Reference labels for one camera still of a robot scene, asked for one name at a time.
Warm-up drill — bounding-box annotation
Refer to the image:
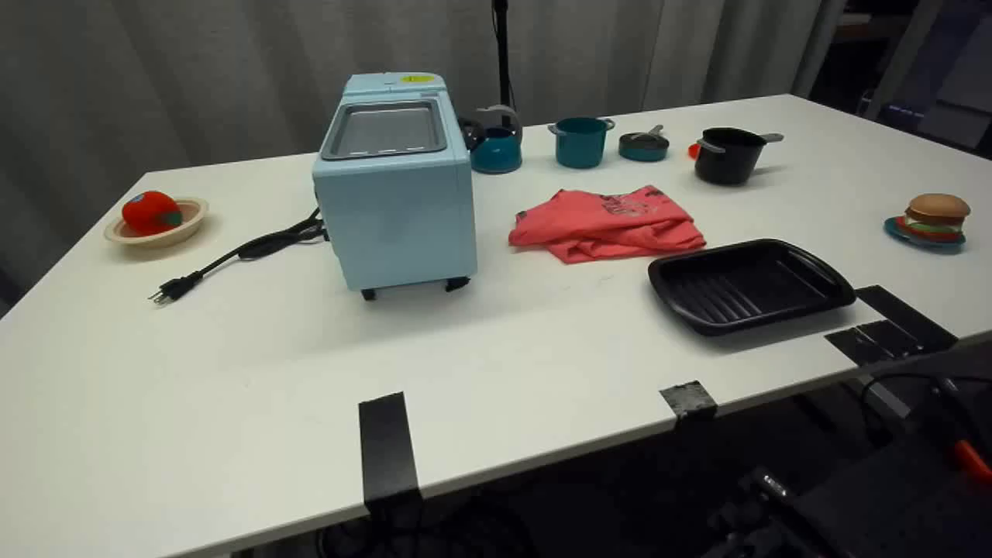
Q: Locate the orange shirt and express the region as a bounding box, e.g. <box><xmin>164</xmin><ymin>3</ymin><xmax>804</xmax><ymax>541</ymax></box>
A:
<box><xmin>505</xmin><ymin>184</ymin><xmax>709</xmax><ymax>268</ymax></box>

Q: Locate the light blue toaster oven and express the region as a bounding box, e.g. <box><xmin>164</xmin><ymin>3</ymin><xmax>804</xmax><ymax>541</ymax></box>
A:
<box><xmin>311</xmin><ymin>67</ymin><xmax>481</xmax><ymax>305</ymax></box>

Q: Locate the teal kettle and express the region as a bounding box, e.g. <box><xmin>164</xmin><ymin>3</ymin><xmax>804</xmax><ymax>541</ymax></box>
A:
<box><xmin>460</xmin><ymin>102</ymin><xmax>527</xmax><ymax>177</ymax></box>

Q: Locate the teal pot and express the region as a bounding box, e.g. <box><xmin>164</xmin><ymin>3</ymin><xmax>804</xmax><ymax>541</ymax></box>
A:
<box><xmin>547</xmin><ymin>114</ymin><xmax>616</xmax><ymax>171</ymax></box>

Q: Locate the teal frying pan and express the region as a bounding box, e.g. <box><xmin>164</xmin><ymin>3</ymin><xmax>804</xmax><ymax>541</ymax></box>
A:
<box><xmin>616</xmin><ymin>121</ymin><xmax>674</xmax><ymax>166</ymax></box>

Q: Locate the black tape strip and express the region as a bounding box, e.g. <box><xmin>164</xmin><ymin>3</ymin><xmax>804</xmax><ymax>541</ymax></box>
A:
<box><xmin>659</xmin><ymin>379</ymin><xmax>721</xmax><ymax>425</ymax></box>
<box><xmin>357</xmin><ymin>391</ymin><xmax>426</xmax><ymax>508</ymax></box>

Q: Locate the black grill tray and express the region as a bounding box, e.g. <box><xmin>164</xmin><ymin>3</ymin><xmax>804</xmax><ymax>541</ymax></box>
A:
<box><xmin>645</xmin><ymin>236</ymin><xmax>863</xmax><ymax>337</ymax></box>

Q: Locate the black pot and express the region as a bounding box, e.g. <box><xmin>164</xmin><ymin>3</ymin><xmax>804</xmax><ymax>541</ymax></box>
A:
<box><xmin>684</xmin><ymin>125</ymin><xmax>788</xmax><ymax>189</ymax></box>

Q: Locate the plate with red fruit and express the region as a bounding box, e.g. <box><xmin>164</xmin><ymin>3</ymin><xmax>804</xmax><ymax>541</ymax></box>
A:
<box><xmin>102</xmin><ymin>197</ymin><xmax>212</xmax><ymax>250</ymax></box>

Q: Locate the red toy tomato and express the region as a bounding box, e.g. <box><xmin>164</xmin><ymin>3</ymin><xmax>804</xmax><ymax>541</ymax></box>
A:
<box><xmin>118</xmin><ymin>189</ymin><xmax>185</xmax><ymax>239</ymax></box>

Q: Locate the blue plate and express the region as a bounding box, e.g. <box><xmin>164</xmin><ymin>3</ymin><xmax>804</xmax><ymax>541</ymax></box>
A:
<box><xmin>880</xmin><ymin>213</ymin><xmax>970</xmax><ymax>255</ymax></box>

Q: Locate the toy burger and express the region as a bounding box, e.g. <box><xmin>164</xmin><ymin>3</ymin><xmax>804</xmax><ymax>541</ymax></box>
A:
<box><xmin>895</xmin><ymin>189</ymin><xmax>974</xmax><ymax>247</ymax></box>

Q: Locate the black toaster power cord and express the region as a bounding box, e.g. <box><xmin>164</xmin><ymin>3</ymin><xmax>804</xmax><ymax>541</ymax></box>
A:
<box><xmin>150</xmin><ymin>208</ymin><xmax>333</xmax><ymax>308</ymax></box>

